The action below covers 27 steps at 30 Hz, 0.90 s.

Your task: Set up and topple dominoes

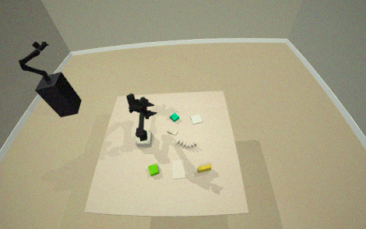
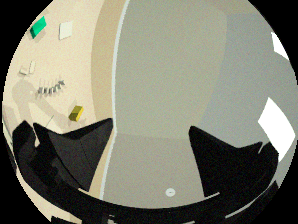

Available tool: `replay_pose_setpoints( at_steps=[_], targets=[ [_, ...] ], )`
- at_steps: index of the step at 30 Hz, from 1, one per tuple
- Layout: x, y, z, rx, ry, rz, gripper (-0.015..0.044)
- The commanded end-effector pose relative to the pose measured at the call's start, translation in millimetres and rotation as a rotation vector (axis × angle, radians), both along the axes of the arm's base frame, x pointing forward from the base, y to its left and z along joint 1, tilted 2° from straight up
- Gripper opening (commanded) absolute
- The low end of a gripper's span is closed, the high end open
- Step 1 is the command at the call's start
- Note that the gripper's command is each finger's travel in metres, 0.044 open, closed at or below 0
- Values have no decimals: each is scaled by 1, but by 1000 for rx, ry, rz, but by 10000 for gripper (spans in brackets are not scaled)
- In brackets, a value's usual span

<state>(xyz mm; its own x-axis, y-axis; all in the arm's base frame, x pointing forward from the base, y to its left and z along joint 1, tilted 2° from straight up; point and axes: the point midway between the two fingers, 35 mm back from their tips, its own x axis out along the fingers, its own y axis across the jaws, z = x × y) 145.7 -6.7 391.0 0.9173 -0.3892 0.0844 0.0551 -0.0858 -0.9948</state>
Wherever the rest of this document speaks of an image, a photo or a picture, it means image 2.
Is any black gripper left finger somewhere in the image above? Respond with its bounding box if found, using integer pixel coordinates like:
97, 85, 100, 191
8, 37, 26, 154
33, 117, 114, 193

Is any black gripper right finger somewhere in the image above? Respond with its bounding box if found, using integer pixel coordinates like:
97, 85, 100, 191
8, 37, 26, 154
188, 125, 263, 197

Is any green block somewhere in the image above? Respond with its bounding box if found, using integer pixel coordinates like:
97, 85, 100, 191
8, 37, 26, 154
29, 16, 47, 39

